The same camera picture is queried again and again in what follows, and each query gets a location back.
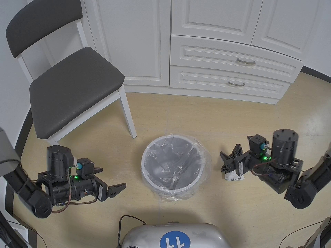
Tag black cable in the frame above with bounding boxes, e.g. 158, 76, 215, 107
118, 215, 146, 246
280, 216, 331, 248

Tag white trash bin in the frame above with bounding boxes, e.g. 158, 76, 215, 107
141, 135, 207, 194

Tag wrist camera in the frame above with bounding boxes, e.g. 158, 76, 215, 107
248, 135, 267, 156
76, 158, 94, 178

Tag white wardrobe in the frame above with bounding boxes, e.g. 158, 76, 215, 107
24, 0, 322, 105

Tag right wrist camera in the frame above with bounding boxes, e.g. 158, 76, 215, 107
248, 135, 267, 156

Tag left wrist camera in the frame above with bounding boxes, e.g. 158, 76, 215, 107
76, 158, 94, 178

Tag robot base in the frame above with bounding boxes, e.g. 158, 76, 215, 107
122, 222, 230, 248

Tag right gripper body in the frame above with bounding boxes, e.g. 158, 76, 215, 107
231, 150, 262, 178

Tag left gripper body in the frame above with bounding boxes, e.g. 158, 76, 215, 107
70, 178, 108, 203

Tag white printed wrapper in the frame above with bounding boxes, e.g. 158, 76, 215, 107
224, 171, 245, 181

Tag clear plastic bag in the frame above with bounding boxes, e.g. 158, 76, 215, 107
141, 133, 212, 203

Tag white chair grey cushions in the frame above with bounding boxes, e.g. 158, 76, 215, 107
6, 0, 137, 147

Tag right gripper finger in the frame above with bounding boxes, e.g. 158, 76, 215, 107
220, 151, 235, 168

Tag black plastic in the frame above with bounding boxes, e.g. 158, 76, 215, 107
221, 144, 244, 174

